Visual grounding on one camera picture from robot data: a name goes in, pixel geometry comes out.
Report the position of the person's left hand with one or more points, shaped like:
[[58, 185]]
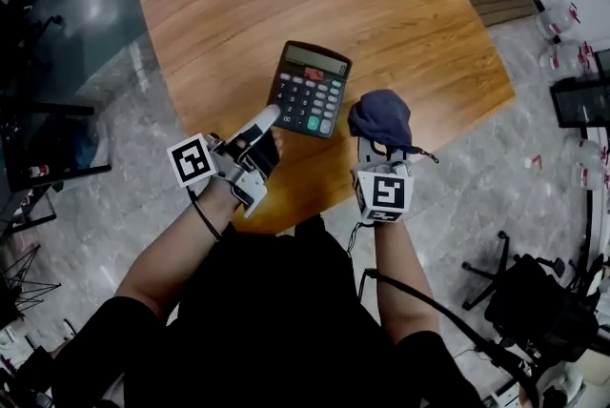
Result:
[[279, 145]]

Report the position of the black office chair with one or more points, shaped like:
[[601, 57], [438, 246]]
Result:
[[538, 301]]

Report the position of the black metal frame desk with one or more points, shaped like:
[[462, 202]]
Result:
[[52, 144]]

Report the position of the person's black shirt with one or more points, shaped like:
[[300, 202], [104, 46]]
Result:
[[267, 325]]

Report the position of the dark blue cloth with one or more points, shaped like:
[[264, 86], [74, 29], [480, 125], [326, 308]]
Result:
[[381, 115]]

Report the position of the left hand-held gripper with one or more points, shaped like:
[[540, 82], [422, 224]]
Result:
[[193, 160]]

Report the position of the black flat monitor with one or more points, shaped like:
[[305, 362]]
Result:
[[583, 103]]

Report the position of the person's left forearm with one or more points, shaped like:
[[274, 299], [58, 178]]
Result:
[[186, 249]]

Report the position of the black desktop calculator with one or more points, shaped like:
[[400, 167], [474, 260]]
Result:
[[305, 96]]

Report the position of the person's right forearm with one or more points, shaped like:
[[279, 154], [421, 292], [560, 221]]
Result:
[[400, 282]]

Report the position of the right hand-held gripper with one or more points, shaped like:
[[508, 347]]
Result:
[[383, 194]]

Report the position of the clear plastic bottle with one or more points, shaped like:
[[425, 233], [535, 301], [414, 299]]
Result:
[[557, 17], [588, 163], [567, 60]]

